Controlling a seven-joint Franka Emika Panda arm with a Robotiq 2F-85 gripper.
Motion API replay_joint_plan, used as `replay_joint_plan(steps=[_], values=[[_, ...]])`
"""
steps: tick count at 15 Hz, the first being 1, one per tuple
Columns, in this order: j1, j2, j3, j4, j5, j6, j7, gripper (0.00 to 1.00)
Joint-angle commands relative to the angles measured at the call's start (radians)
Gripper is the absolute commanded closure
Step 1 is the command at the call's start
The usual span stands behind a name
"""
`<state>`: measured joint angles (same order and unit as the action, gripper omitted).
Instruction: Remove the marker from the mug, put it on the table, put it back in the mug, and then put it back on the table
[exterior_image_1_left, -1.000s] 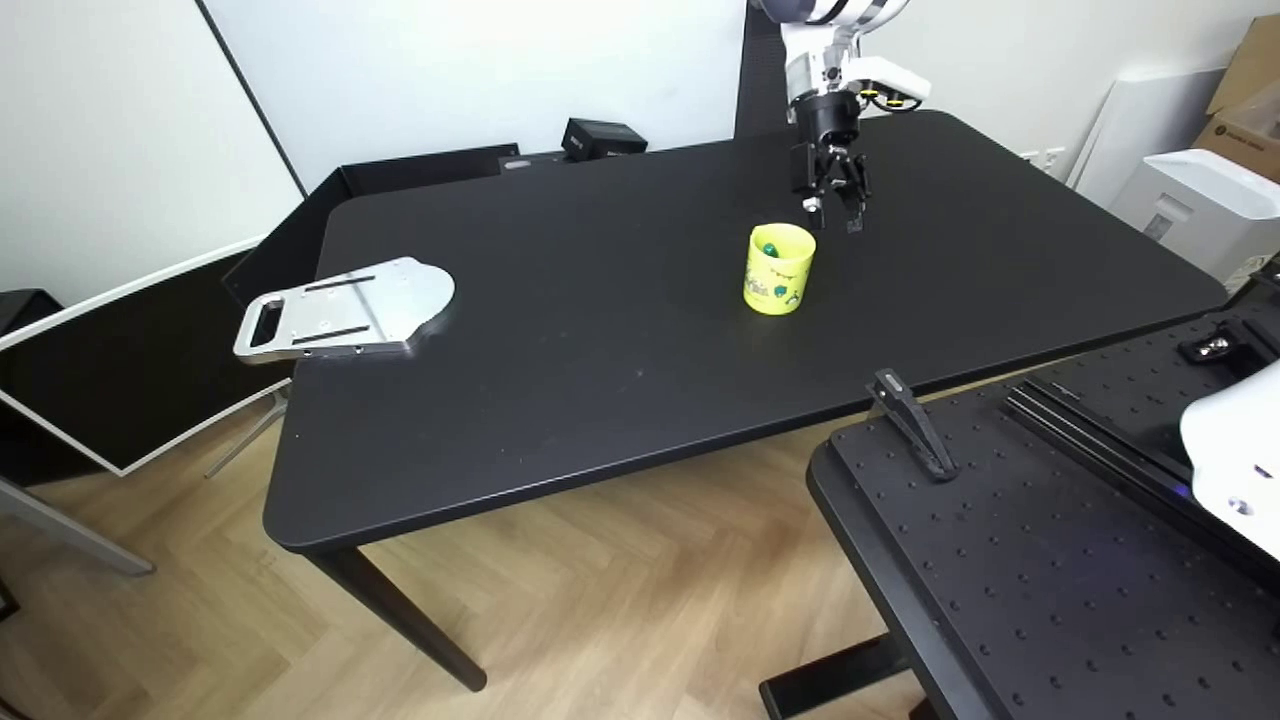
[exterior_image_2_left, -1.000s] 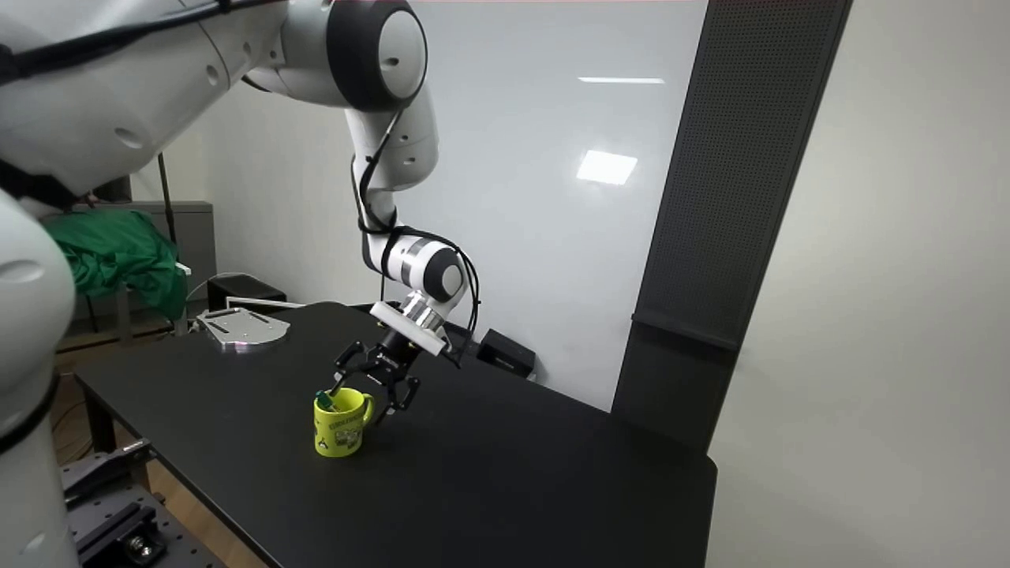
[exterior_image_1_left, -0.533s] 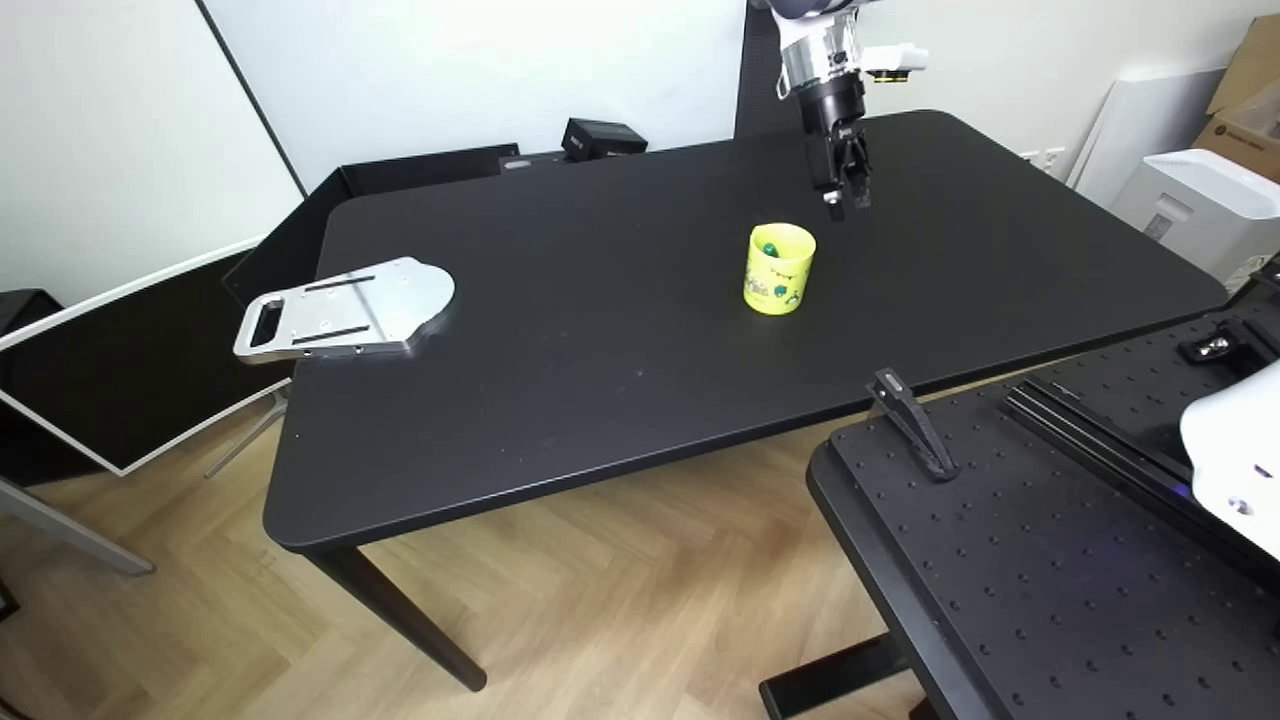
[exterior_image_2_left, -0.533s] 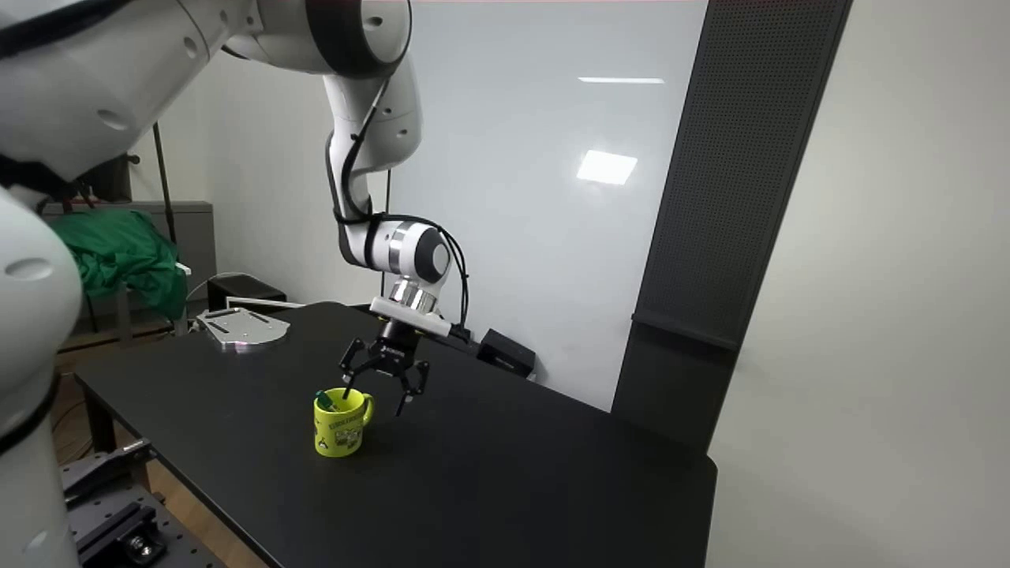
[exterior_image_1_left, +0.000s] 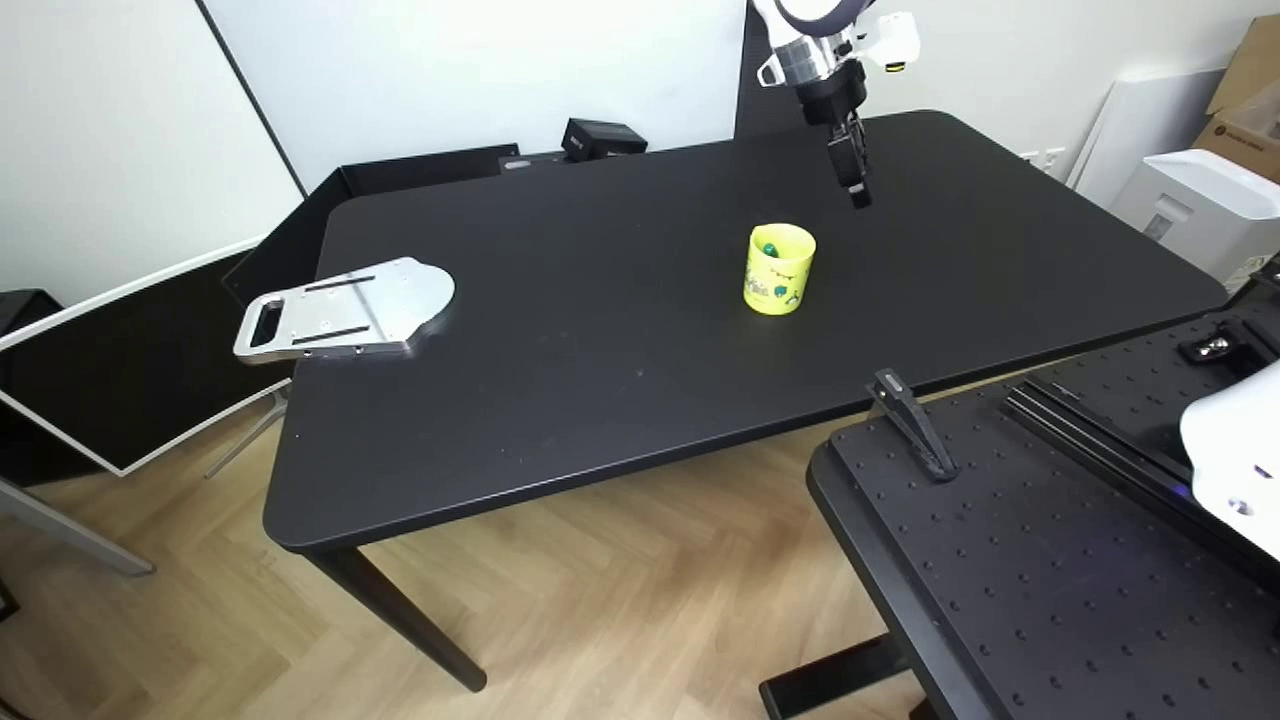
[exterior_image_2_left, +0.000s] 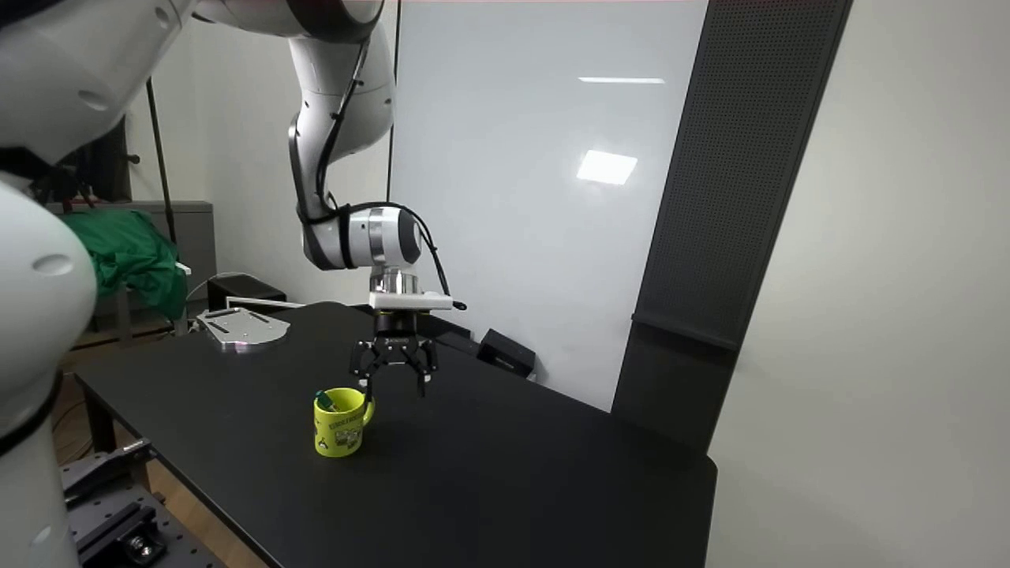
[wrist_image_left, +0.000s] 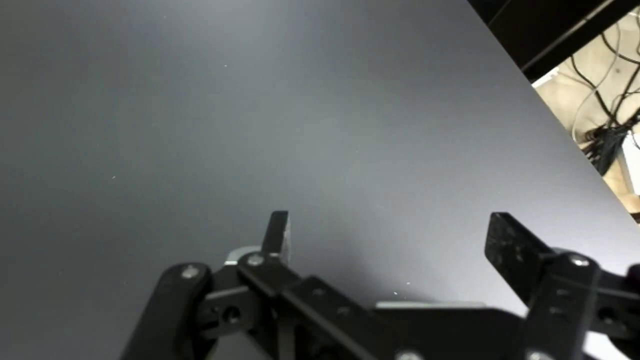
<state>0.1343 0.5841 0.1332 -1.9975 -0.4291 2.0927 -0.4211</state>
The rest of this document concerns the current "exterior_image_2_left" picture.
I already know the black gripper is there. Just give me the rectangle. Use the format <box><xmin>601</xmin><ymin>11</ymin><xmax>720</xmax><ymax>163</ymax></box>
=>
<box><xmin>352</xmin><ymin>311</ymin><xmax>436</xmax><ymax>404</ymax></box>

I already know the small black box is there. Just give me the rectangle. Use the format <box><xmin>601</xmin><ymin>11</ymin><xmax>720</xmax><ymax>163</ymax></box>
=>
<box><xmin>474</xmin><ymin>328</ymin><xmax>539</xmax><ymax>380</ymax></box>

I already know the green cloth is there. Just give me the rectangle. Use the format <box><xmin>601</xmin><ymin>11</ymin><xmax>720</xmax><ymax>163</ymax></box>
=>
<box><xmin>67</xmin><ymin>205</ymin><xmax>193</xmax><ymax>319</ymax></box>

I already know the black square box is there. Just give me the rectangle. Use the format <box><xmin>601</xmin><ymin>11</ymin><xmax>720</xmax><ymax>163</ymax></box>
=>
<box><xmin>204</xmin><ymin>270</ymin><xmax>290</xmax><ymax>311</ymax></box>

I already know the black perforated breadboard table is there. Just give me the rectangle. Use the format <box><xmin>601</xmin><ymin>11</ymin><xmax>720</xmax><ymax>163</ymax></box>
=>
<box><xmin>56</xmin><ymin>438</ymin><xmax>231</xmax><ymax>568</ymax></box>

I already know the yellow-green mug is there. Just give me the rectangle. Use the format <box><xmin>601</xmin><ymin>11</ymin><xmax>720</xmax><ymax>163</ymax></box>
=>
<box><xmin>311</xmin><ymin>385</ymin><xmax>378</xmax><ymax>461</ymax></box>

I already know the black tripod stand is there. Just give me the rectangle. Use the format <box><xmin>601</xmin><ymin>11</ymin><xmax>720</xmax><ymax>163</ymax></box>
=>
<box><xmin>138</xmin><ymin>75</ymin><xmax>184</xmax><ymax>245</ymax></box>

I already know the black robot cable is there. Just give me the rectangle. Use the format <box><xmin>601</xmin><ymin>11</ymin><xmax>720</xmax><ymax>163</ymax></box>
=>
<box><xmin>311</xmin><ymin>19</ymin><xmax>457</xmax><ymax>300</ymax></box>

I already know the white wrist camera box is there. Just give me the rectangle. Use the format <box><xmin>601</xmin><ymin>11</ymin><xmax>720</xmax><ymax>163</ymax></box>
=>
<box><xmin>364</xmin><ymin>289</ymin><xmax>470</xmax><ymax>316</ymax></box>

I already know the large whiteboard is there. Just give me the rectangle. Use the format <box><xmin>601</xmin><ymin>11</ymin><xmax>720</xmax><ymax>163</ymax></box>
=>
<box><xmin>383</xmin><ymin>0</ymin><xmax>715</xmax><ymax>415</ymax></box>

